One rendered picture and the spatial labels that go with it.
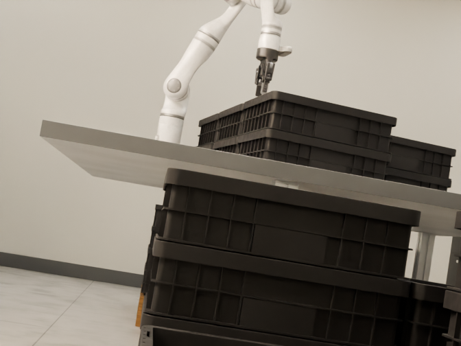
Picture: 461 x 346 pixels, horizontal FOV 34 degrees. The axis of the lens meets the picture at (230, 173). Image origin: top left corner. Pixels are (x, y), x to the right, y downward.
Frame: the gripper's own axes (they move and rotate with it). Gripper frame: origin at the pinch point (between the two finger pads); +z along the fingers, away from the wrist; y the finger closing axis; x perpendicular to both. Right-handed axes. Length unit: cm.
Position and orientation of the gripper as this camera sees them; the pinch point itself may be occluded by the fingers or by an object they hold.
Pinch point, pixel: (261, 90)
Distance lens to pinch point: 255.9
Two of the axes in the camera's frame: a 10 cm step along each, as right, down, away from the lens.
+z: -1.6, 9.8, -0.8
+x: 9.5, 1.8, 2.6
